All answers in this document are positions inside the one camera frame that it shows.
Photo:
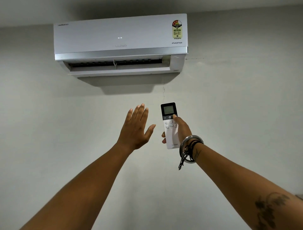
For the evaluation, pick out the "white and black remote control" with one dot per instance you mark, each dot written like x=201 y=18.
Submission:
x=171 y=137

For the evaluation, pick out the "person's left hand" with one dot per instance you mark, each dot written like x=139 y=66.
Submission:
x=132 y=132

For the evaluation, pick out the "white wall air conditioner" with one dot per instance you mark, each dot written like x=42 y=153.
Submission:
x=118 y=33

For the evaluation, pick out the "silver metal bangle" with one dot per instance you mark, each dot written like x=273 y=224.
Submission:
x=187 y=139

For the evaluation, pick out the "person's left thumb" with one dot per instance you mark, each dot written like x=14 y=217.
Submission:
x=150 y=131

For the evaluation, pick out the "person's left little finger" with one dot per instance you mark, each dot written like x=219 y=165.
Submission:
x=128 y=117

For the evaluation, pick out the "person's right hand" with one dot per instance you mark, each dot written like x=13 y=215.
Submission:
x=184 y=130

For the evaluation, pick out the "person's right thumb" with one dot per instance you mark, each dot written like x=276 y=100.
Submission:
x=178 y=120

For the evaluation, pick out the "person's right forearm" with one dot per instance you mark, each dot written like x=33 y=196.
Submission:
x=241 y=187

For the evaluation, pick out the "colourful energy label sticker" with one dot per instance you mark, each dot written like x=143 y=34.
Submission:
x=177 y=29

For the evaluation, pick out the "person's left middle finger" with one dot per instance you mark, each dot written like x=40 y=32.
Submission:
x=141 y=113

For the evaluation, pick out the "person's left forearm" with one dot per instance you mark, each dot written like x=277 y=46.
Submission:
x=78 y=192

